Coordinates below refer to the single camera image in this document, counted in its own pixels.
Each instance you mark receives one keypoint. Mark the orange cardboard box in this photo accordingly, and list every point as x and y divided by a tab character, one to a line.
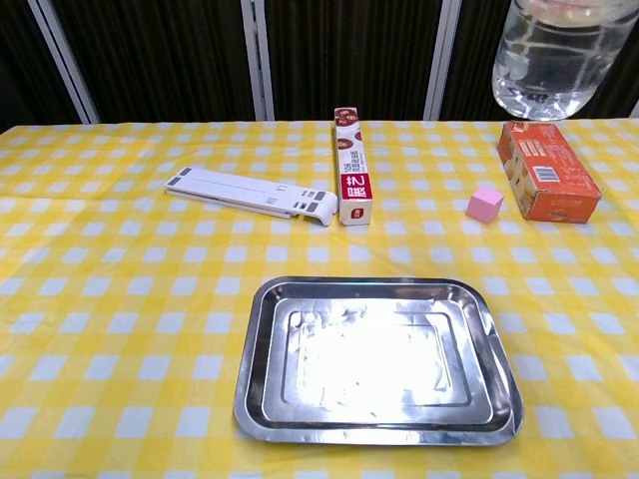
549	174

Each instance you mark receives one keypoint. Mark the long red white box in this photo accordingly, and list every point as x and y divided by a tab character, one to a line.
353	174

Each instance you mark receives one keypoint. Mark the white partition post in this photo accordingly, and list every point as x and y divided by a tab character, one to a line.
67	65
635	110
442	65
259	65

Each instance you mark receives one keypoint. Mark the small pink cube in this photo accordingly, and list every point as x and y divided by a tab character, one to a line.
484	205

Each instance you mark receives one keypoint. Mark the rectangular stainless steel tray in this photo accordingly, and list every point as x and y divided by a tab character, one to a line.
369	364

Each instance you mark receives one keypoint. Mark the white folding stand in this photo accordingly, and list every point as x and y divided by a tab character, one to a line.
239	192

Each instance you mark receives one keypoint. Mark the clear plastic water bottle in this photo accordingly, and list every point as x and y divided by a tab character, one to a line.
554	60

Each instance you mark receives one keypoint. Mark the yellow white checked tablecloth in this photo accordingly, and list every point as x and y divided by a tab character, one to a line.
125	299

